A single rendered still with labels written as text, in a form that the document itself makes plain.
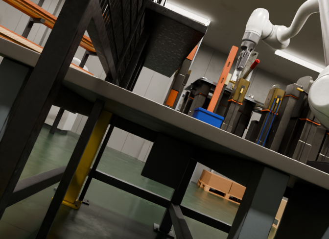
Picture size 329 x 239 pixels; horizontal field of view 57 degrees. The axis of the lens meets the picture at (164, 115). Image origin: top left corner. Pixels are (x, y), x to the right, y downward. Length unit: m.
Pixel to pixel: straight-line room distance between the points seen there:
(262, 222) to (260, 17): 1.23
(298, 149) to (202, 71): 6.48
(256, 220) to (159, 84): 6.92
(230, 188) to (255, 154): 6.13
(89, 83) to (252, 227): 0.58
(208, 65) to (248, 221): 7.15
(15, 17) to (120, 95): 8.07
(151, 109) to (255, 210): 0.39
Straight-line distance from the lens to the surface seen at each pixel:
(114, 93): 0.80
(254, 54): 1.63
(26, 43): 4.76
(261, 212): 0.91
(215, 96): 1.55
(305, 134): 1.55
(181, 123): 0.80
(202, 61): 7.93
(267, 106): 1.58
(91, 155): 2.10
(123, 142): 7.61
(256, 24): 1.83
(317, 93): 0.95
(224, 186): 6.90
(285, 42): 1.92
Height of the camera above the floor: 0.61
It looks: 5 degrees up
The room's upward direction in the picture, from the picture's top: 23 degrees clockwise
